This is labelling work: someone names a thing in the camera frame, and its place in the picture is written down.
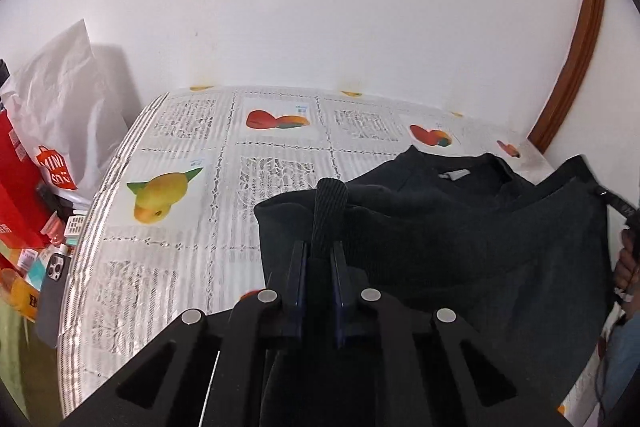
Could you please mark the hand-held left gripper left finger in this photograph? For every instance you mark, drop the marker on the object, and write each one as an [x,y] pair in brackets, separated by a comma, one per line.
[299,287]

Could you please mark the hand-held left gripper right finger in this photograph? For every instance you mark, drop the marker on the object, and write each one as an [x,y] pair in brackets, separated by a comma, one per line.
[339,292]

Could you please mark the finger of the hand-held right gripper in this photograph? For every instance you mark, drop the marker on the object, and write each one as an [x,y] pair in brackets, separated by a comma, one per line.
[620,206]

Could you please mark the black sweatshirt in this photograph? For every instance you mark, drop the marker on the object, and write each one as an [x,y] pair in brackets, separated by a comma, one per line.
[450,247]

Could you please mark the person's right hand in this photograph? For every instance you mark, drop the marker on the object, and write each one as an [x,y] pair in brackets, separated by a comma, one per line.
[625,272]

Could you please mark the fruit print tablecloth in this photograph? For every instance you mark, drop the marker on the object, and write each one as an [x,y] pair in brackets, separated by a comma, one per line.
[270,157]

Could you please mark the person's blue jeans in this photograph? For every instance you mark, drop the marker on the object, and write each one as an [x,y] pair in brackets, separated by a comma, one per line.
[622,357]

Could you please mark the white teal small box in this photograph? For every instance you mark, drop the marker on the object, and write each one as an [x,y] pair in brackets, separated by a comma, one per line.
[76,226]

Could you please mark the dark grey smartphone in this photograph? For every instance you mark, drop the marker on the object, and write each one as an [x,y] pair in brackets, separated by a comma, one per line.
[52,302]

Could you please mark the pink small box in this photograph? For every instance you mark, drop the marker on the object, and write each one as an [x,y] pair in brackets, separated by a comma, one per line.
[56,231]

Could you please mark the yellow bag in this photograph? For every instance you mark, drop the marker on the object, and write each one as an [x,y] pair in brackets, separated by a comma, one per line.
[20,297]

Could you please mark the green cloth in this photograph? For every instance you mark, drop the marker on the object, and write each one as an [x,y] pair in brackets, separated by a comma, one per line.
[20,367]

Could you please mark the red paper shopping bag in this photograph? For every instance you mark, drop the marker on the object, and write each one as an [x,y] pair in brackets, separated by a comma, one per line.
[20,197]

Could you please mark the white plastic shopping bag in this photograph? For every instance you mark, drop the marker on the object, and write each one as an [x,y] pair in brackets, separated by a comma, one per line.
[65,107]

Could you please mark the wooden door frame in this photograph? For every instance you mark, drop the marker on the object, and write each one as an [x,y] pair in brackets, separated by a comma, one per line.
[575,72]

